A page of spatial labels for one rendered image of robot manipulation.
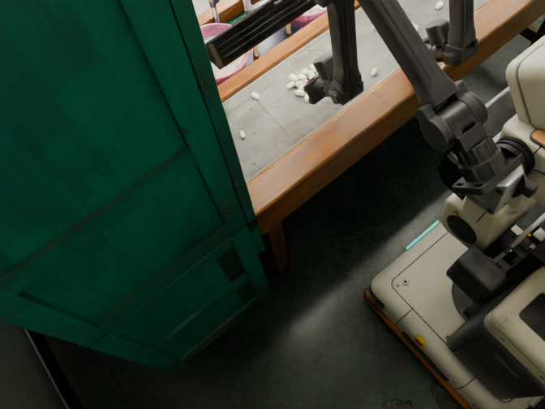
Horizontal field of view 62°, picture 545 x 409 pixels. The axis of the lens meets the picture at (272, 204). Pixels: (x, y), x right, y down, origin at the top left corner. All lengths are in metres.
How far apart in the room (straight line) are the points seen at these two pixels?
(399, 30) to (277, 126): 0.71
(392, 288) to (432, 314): 0.17
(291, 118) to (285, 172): 0.22
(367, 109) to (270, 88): 0.35
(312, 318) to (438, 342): 0.54
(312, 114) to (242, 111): 0.24
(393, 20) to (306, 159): 0.63
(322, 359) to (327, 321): 0.16
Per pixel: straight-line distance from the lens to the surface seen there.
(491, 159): 0.96
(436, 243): 1.90
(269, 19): 1.36
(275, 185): 1.40
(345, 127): 1.51
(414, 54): 0.94
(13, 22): 0.60
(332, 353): 2.02
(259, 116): 1.57
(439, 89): 0.94
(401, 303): 1.80
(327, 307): 2.06
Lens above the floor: 2.01
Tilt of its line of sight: 65 degrees down
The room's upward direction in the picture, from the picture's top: 11 degrees counter-clockwise
